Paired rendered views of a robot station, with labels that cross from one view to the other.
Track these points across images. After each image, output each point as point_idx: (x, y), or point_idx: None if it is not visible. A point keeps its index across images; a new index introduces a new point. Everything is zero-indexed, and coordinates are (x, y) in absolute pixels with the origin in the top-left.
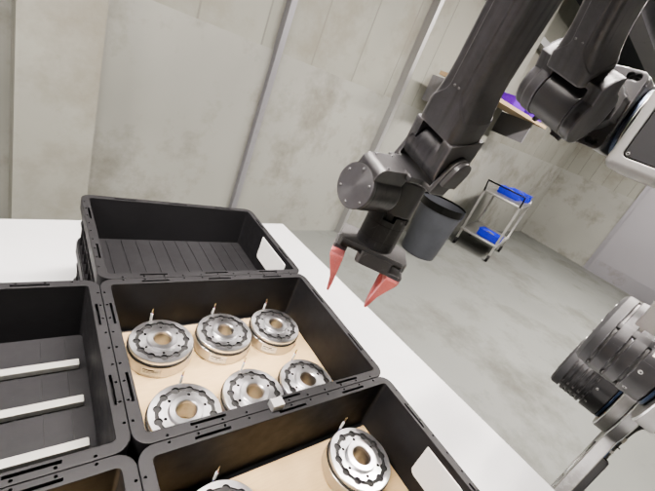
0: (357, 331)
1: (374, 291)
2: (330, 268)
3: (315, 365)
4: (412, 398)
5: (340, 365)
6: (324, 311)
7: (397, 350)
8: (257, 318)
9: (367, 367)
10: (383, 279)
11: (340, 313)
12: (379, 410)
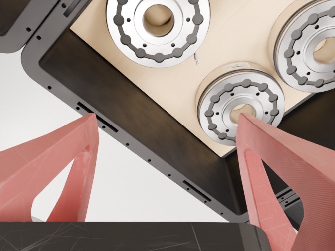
0: (106, 203)
1: (60, 147)
2: (327, 149)
3: (153, 62)
4: (1, 140)
5: (109, 82)
6: (175, 164)
7: (45, 203)
8: (273, 112)
9: (53, 69)
10: (15, 211)
11: (136, 220)
12: (6, 6)
